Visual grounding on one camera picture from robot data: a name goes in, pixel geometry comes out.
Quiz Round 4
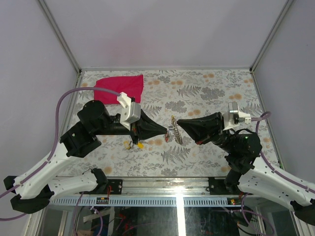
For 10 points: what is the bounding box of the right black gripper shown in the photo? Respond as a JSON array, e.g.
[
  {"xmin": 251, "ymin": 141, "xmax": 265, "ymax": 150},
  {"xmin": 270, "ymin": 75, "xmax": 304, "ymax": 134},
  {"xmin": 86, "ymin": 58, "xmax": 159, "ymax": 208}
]
[{"xmin": 177, "ymin": 112, "xmax": 236, "ymax": 154}]

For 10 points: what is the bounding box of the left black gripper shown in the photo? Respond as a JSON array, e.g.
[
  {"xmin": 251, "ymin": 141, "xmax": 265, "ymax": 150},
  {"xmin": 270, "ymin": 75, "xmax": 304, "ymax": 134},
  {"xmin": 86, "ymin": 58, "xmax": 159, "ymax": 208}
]
[{"xmin": 95, "ymin": 108, "xmax": 169, "ymax": 144}]

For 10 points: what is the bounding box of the red tag key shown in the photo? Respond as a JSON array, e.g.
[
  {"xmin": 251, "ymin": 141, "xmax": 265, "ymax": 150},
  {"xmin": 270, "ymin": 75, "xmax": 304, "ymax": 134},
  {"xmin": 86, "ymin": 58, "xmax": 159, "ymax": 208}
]
[{"xmin": 164, "ymin": 131, "xmax": 170, "ymax": 143}]

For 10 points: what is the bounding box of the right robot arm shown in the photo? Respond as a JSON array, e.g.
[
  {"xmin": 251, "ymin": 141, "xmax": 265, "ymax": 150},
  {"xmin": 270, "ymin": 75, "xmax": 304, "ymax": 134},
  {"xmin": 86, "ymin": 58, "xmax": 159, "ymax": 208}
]
[{"xmin": 177, "ymin": 109, "xmax": 315, "ymax": 225}]

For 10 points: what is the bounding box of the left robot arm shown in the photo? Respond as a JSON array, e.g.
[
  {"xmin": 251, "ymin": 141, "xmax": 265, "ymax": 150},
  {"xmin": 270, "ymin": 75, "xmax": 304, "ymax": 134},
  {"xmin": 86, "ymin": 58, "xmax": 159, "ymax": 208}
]
[{"xmin": 3, "ymin": 100, "xmax": 167, "ymax": 214}]

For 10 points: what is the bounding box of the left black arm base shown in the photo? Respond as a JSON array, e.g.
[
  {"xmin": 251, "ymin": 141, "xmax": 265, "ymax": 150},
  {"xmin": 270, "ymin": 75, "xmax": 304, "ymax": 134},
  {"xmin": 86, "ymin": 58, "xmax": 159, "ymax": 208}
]
[{"xmin": 107, "ymin": 179, "xmax": 123, "ymax": 195}]

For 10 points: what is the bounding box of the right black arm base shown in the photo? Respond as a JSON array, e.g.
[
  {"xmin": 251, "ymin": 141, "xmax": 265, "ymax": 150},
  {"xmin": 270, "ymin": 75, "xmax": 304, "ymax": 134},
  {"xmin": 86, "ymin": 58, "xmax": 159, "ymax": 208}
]
[{"xmin": 206, "ymin": 177, "xmax": 231, "ymax": 195}]

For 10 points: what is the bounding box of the orange tag key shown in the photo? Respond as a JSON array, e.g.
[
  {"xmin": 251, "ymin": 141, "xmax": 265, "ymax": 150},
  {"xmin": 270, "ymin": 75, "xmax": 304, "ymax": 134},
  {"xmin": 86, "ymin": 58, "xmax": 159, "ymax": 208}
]
[{"xmin": 137, "ymin": 143, "xmax": 144, "ymax": 149}]

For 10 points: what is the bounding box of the yellow tag key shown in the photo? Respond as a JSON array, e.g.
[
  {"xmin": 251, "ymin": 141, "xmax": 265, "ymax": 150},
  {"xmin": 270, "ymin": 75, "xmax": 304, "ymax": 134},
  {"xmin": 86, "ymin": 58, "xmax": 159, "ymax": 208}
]
[{"xmin": 124, "ymin": 141, "xmax": 132, "ymax": 150}]

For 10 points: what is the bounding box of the pink folded cloth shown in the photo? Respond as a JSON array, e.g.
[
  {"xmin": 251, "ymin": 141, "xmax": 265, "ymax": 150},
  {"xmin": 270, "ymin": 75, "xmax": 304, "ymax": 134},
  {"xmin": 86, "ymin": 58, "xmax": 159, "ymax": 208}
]
[{"xmin": 94, "ymin": 75, "xmax": 144, "ymax": 105}]

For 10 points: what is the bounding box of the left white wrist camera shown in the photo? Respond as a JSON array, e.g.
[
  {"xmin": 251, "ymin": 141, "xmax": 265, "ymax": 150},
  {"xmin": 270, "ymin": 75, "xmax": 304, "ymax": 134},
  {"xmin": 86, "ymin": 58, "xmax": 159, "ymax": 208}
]
[{"xmin": 117, "ymin": 92, "xmax": 141, "ymax": 131}]

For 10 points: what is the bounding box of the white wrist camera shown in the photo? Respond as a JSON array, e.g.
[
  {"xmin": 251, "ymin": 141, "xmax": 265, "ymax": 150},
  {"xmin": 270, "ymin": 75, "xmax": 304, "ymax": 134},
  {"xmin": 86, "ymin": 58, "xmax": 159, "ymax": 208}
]
[
  {"xmin": 117, "ymin": 92, "xmax": 141, "ymax": 131},
  {"xmin": 222, "ymin": 101, "xmax": 252, "ymax": 131}
]

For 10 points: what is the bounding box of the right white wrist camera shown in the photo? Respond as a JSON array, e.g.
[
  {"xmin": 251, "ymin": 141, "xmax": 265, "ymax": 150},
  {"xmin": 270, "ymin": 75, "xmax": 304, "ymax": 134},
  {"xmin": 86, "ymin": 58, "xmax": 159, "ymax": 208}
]
[{"xmin": 222, "ymin": 101, "xmax": 252, "ymax": 131}]

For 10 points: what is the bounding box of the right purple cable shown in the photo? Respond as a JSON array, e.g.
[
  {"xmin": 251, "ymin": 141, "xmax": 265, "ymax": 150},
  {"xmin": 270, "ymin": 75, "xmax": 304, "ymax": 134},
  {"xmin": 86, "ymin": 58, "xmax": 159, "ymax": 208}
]
[{"xmin": 250, "ymin": 111, "xmax": 315, "ymax": 195}]

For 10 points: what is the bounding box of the purple cable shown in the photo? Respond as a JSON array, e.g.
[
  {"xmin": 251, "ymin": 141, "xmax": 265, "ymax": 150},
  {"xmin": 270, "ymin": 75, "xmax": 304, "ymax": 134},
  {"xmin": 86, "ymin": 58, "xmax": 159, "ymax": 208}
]
[
  {"xmin": 250, "ymin": 111, "xmax": 315, "ymax": 195},
  {"xmin": 0, "ymin": 87, "xmax": 123, "ymax": 221}
]

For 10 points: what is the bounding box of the aluminium front rail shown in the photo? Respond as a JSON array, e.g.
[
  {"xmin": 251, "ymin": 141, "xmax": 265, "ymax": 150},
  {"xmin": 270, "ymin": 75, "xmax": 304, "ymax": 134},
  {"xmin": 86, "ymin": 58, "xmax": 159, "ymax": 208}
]
[{"xmin": 56, "ymin": 176, "xmax": 247, "ymax": 197}]

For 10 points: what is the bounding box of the white slotted cable duct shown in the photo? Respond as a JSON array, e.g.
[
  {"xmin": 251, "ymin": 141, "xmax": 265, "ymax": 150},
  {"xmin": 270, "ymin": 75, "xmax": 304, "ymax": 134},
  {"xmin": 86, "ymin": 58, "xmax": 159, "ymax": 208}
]
[{"xmin": 50, "ymin": 196, "xmax": 241, "ymax": 207}]

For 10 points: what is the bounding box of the left aluminium frame post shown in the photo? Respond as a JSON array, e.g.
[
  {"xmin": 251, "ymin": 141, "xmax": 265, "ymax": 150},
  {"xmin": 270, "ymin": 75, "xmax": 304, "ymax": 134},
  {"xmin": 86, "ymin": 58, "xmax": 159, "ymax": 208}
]
[{"xmin": 36, "ymin": 0, "xmax": 82, "ymax": 74}]

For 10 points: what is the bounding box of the aluminium frame post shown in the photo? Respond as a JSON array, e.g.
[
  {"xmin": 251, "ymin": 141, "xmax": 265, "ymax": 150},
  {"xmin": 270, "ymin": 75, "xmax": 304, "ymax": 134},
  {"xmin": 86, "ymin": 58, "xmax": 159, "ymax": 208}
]
[
  {"xmin": 250, "ymin": 0, "xmax": 295, "ymax": 73},
  {"xmin": 36, "ymin": 0, "xmax": 82, "ymax": 74}
]

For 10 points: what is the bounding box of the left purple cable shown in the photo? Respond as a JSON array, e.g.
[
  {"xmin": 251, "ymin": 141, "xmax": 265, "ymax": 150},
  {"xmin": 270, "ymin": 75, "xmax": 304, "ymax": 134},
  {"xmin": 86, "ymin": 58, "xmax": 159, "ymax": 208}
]
[{"xmin": 0, "ymin": 87, "xmax": 123, "ymax": 221}]

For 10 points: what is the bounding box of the right aluminium frame post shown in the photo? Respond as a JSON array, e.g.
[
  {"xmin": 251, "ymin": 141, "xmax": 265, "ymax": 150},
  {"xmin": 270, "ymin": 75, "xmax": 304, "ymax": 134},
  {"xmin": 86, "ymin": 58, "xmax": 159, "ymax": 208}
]
[{"xmin": 250, "ymin": 0, "xmax": 295, "ymax": 73}]

